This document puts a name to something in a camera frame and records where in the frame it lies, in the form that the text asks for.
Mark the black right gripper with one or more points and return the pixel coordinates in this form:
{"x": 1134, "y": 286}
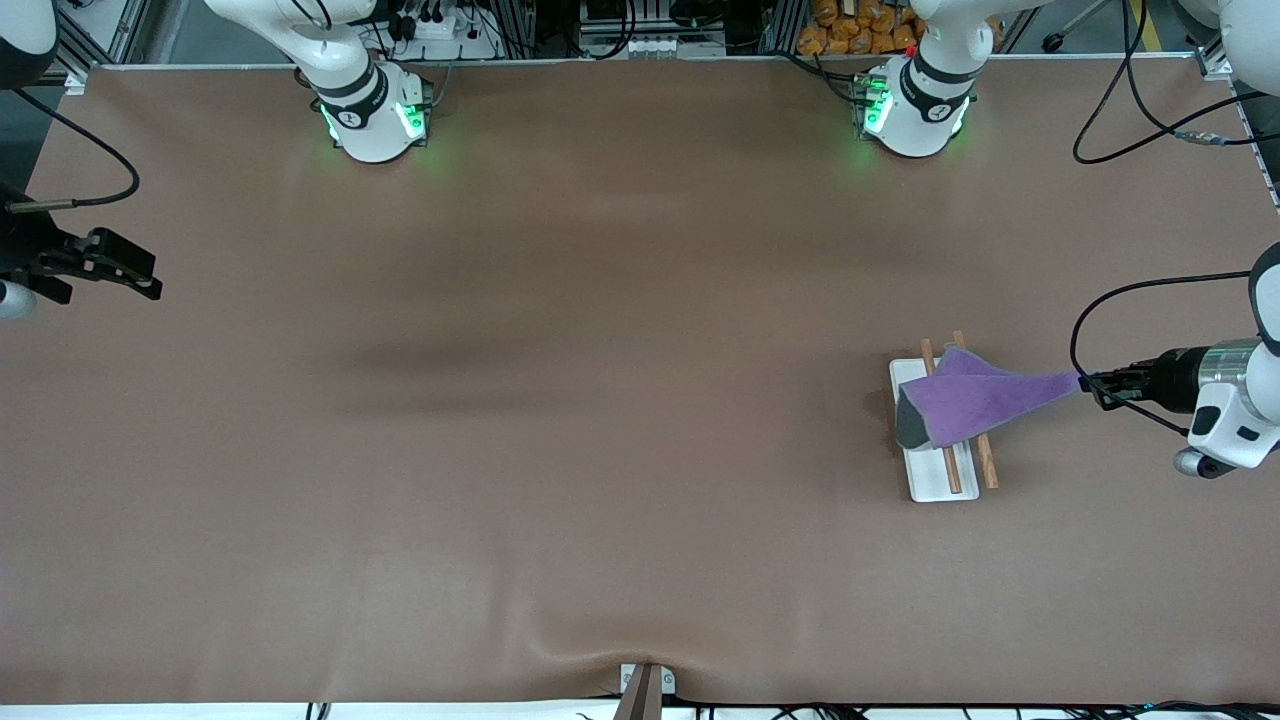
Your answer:
{"x": 22, "y": 244}

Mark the darker wooden rack rod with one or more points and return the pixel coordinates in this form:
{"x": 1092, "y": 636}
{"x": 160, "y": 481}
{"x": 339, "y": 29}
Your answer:
{"x": 952, "y": 470}

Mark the black chair caster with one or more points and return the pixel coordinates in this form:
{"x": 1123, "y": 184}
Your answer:
{"x": 1049, "y": 42}

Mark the brown table cover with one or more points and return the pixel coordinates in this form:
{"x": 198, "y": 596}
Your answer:
{"x": 600, "y": 450}

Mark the light wooden rack rod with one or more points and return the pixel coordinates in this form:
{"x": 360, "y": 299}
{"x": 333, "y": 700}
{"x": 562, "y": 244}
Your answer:
{"x": 989, "y": 465}

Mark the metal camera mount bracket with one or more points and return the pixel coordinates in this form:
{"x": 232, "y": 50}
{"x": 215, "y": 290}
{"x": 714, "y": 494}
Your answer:
{"x": 645, "y": 695}

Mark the pile of orange packets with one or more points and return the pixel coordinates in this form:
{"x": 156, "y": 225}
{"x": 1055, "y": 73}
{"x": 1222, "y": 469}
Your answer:
{"x": 850, "y": 35}

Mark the white power strip with plugs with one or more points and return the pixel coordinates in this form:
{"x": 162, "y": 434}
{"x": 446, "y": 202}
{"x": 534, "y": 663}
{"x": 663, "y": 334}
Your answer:
{"x": 455, "y": 30}

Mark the aluminium frame post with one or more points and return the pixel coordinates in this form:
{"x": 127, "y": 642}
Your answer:
{"x": 780, "y": 25}
{"x": 515, "y": 25}
{"x": 1212, "y": 68}
{"x": 75, "y": 82}

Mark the grey and purple towel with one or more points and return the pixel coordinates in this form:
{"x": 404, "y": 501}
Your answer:
{"x": 970, "y": 400}

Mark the white towel rack base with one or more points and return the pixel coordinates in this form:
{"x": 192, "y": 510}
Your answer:
{"x": 928, "y": 480}

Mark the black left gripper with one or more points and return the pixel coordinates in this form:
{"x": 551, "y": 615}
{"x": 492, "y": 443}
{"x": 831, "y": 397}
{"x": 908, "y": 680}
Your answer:
{"x": 1170, "y": 379}

